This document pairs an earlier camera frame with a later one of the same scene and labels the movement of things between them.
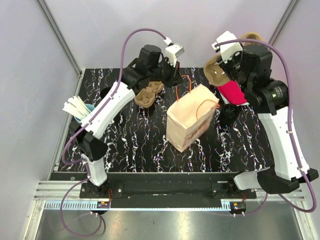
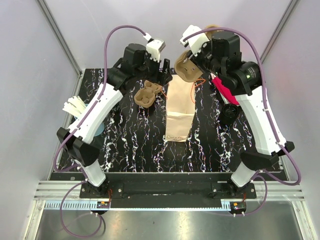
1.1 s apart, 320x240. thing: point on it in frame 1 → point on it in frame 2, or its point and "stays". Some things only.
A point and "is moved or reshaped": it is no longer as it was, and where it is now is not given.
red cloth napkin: (233, 92) stays
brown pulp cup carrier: (145, 97) stays
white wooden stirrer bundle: (76, 106) stays
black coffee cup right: (229, 113) stays
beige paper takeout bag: (188, 120) is moved or reshaped
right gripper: (225, 66) → (205, 46)
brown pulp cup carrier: (214, 75) → (184, 67)
